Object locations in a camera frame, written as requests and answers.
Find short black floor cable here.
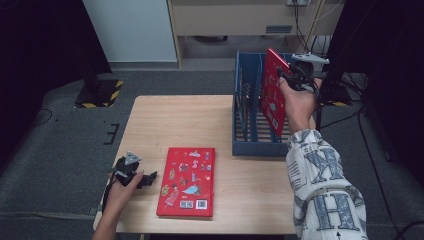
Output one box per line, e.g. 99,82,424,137
32,108,54,127

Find black stand base yellow stripes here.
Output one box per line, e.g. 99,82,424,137
319,74,354,108
73,74,124,110

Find beige wooden cabinet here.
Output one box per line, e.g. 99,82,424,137
166,0,344,69

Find red picture book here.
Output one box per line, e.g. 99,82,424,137
259,48,291,138
155,147,217,219

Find long black floor cable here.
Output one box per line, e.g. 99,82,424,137
316,106,406,240

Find blue plastic file rack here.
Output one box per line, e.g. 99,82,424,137
231,49,294,158

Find black hanging cables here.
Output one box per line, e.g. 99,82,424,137
292,0,331,63

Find person's right hand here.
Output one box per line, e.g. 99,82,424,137
279,79,323,135

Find left hand-held gripper black cable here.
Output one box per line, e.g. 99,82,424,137
101,178,117,214

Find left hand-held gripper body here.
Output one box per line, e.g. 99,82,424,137
113,151,142,187

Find person's left hand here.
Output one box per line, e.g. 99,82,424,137
105,169,145,213

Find dark curtain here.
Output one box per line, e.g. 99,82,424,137
0,0,113,174
321,0,424,188

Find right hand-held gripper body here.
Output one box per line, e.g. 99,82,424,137
286,53,330,93

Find right hand-held gripper black cable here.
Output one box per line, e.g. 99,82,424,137
309,84,324,132

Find dark blue picture book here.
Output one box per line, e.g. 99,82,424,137
237,81,251,143

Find white panel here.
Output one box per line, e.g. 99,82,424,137
80,0,178,63

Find hand-held gripper black cable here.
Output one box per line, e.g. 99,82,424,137
309,84,324,132
101,178,117,214

